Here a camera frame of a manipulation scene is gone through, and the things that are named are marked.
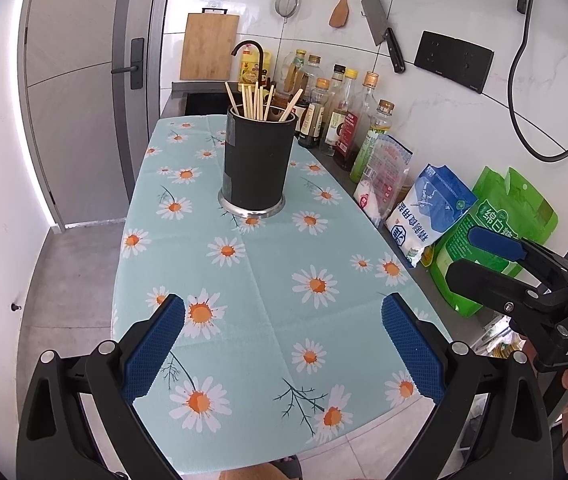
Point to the yellow packet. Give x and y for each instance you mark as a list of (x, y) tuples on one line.
[(428, 256)]

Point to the bunch of wooden chopsticks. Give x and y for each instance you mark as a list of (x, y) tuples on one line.
[(249, 102)]

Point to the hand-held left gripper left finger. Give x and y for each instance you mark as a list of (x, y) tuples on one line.
[(156, 350)]

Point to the wooden cutting board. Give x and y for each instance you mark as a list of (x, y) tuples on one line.
[(208, 47)]

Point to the black faucet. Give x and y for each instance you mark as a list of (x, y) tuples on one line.
[(262, 55)]

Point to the black outlet panel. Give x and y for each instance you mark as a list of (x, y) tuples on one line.
[(454, 60)]

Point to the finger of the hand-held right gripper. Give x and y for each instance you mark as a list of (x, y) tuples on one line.
[(479, 277), (494, 244)]

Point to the black slipper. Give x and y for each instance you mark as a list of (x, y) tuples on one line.
[(289, 466)]

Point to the row of condiment bottles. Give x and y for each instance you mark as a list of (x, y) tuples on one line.
[(336, 125)]

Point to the kitchen sink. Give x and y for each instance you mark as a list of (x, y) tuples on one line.
[(203, 100)]

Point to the daisy print tablecloth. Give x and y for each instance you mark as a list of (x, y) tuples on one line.
[(264, 270)]

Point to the black utensil holder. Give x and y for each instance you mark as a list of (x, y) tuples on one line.
[(259, 160)]

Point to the green sugar bag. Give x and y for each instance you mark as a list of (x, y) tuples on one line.
[(509, 205)]

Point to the blue and white salt bag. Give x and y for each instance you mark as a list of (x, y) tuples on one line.
[(429, 205)]

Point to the yellow oil jug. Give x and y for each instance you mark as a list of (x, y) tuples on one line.
[(248, 65)]

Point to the grey door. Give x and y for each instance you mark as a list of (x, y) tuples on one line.
[(78, 110)]

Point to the clear bag with red print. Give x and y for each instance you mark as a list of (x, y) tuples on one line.
[(384, 170)]

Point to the clear bag of packets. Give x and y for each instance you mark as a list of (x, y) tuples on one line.
[(501, 337)]

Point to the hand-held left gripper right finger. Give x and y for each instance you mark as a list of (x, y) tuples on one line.
[(411, 350)]

